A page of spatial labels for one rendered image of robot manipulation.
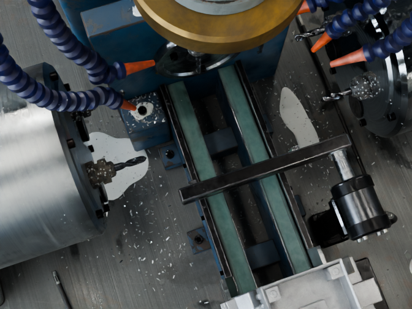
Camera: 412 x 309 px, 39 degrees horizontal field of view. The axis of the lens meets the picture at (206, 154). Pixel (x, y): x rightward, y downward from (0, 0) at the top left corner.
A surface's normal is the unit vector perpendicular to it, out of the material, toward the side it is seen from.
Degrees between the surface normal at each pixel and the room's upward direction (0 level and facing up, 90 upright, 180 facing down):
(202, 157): 0
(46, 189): 36
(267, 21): 0
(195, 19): 0
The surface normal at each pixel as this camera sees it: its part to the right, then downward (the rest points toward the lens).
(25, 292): 0.00, -0.26
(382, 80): -0.95, 0.31
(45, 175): 0.16, 0.20
